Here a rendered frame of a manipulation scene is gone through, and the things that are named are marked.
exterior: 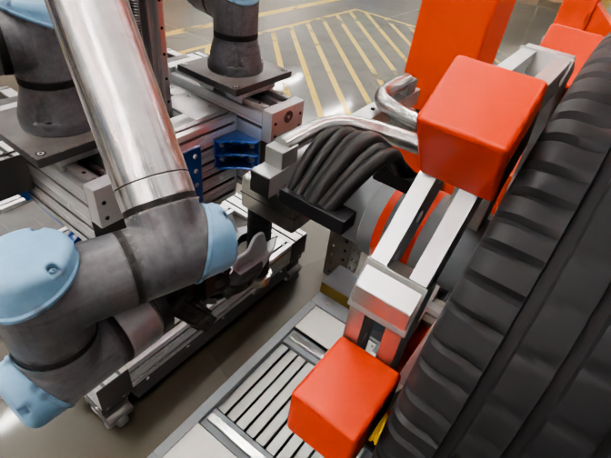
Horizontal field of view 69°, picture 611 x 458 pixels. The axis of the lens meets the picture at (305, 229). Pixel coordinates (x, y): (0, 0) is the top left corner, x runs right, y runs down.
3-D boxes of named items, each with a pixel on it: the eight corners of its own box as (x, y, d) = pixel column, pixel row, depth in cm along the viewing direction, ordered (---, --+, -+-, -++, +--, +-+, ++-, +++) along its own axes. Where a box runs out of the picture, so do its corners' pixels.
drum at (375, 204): (441, 317, 65) (475, 246, 56) (323, 250, 74) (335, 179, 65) (475, 268, 74) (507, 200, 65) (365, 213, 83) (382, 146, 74)
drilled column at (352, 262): (343, 283, 176) (363, 198, 150) (323, 272, 181) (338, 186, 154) (355, 271, 183) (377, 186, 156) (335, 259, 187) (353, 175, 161)
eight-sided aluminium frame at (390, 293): (344, 488, 64) (473, 169, 30) (307, 458, 67) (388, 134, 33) (474, 284, 100) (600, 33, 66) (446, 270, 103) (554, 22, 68)
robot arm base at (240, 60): (195, 64, 120) (194, 25, 114) (235, 54, 130) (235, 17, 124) (235, 82, 114) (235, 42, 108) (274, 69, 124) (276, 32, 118)
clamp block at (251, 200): (292, 235, 57) (295, 202, 54) (240, 205, 61) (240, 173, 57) (315, 218, 60) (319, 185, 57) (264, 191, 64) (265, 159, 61)
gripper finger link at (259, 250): (291, 224, 61) (237, 252, 56) (287, 255, 65) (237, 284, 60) (275, 213, 63) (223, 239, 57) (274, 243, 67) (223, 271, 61)
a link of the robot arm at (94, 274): (101, 201, 41) (119, 282, 48) (-45, 238, 36) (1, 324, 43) (130, 251, 37) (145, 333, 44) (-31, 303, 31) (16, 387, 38)
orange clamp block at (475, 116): (493, 204, 40) (508, 153, 32) (414, 171, 43) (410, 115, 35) (528, 144, 41) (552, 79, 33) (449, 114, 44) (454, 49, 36)
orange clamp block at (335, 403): (388, 409, 49) (345, 476, 43) (330, 368, 52) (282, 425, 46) (404, 373, 45) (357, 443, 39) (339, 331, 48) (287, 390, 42)
